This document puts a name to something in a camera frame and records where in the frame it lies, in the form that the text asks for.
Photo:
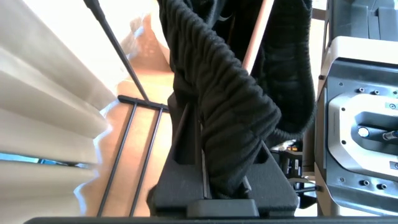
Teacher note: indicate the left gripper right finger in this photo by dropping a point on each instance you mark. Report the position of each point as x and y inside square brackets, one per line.
[273, 193]

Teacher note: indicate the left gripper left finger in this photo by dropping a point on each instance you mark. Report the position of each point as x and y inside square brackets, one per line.
[177, 186]

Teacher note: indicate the black shorts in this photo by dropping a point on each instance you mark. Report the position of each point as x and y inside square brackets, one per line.
[224, 109]

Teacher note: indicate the pink clothes hanger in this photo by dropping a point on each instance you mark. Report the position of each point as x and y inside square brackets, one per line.
[255, 40]

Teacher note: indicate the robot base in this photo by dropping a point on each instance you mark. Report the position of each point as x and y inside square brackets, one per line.
[357, 124]

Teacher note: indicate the black clothes rack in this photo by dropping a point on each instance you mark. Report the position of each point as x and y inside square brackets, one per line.
[124, 62]

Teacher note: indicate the beige curtain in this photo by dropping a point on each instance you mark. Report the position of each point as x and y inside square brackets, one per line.
[37, 93]

